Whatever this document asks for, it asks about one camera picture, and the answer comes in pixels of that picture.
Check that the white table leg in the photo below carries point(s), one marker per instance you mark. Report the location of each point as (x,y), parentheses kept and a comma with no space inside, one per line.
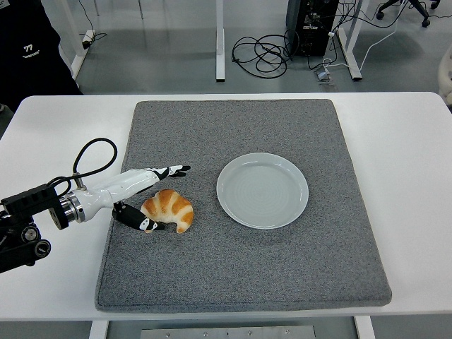
(98,328)
(365,328)

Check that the white desk leg with foot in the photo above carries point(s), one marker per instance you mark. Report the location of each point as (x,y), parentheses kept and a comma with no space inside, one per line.
(353,67)

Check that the grey metal plate with screws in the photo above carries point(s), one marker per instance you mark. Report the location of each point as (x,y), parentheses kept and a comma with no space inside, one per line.
(226,332)

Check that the black cloth with white print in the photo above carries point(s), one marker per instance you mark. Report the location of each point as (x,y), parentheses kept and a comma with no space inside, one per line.
(24,35)

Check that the black computer tower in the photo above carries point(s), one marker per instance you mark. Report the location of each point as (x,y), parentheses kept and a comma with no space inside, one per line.
(314,35)

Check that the pale grey round plate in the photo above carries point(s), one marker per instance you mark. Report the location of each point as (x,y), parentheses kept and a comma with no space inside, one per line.
(263,192)

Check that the metal floor socket box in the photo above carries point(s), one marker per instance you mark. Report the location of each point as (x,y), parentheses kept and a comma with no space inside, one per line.
(323,76)

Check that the white desk leg straight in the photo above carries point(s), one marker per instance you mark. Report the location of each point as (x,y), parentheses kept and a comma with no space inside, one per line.
(220,53)

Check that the white desk leg slanted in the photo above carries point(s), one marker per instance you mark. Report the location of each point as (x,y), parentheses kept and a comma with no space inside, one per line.
(76,31)

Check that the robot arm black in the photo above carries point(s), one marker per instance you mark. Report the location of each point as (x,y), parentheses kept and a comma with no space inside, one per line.
(28,203)

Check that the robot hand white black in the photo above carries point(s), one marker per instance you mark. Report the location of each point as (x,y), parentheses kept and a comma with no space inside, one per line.
(120,183)

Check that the croissant bread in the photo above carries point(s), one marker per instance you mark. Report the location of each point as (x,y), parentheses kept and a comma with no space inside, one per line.
(169,205)

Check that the grey fabric mat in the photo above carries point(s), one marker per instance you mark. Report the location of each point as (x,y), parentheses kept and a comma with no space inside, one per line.
(247,265)

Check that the black office chair base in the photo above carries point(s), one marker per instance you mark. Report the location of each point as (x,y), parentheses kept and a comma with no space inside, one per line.
(420,8)

